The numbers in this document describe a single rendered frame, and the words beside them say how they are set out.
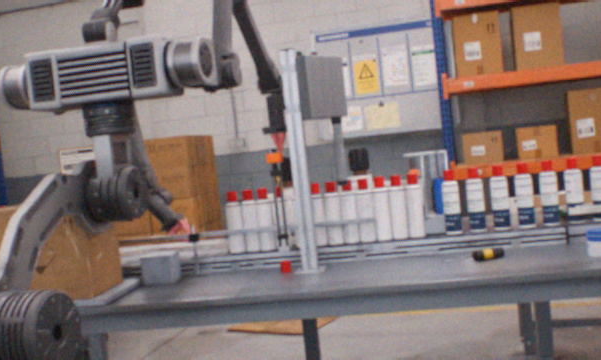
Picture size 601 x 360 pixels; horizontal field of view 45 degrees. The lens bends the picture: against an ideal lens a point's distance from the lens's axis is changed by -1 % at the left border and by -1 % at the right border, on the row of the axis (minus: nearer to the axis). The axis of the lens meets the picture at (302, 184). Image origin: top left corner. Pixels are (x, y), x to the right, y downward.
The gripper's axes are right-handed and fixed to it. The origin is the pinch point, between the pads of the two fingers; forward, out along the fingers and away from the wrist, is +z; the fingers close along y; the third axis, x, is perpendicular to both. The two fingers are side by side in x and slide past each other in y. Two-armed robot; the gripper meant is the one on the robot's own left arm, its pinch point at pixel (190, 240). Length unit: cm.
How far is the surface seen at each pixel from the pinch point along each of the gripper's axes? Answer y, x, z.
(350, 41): 439, -100, -68
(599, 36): 428, -250, 88
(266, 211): -2.6, -25.7, 11.8
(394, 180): -1, -61, 34
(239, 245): -2.1, -11.2, 13.2
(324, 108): -13, -63, 3
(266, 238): -2.9, -19.4, 17.9
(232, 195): -1.3, -21.3, 0.1
